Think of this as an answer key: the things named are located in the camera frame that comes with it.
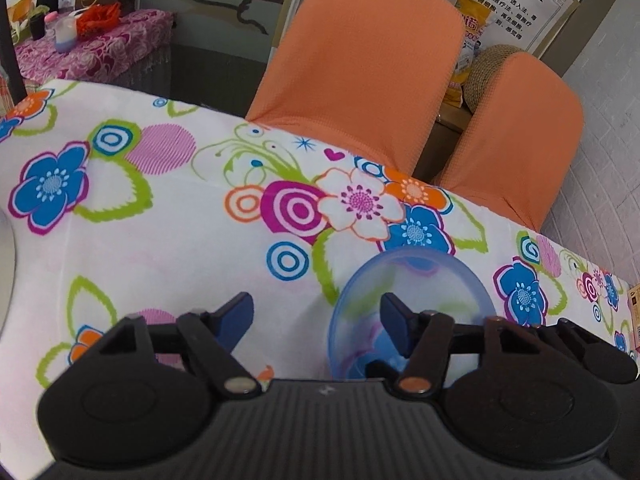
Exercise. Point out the translucent blue plastic bowl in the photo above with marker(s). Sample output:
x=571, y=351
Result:
x=424, y=279

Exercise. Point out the right orange chair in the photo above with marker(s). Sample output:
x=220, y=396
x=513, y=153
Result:
x=513, y=156

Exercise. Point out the left orange chair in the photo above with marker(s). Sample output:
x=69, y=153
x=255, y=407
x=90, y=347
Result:
x=368, y=76

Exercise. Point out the red cracker box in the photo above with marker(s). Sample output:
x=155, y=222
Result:
x=634, y=307

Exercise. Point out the white plate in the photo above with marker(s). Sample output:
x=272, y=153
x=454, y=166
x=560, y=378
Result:
x=7, y=266

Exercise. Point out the wall poster with text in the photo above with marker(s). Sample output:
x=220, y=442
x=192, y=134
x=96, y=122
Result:
x=529, y=25

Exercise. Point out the floral tablecloth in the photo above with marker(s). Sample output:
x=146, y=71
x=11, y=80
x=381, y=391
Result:
x=121, y=203

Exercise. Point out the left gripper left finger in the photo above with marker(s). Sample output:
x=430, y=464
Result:
x=209, y=339

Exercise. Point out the pink floral side table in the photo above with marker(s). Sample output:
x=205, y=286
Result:
x=103, y=58

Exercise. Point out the yellow snack bag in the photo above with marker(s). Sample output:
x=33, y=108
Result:
x=475, y=16

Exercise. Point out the orange chair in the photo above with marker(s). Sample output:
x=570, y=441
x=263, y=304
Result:
x=513, y=156
x=368, y=76

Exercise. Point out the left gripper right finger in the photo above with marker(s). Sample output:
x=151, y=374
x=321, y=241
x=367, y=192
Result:
x=423, y=339

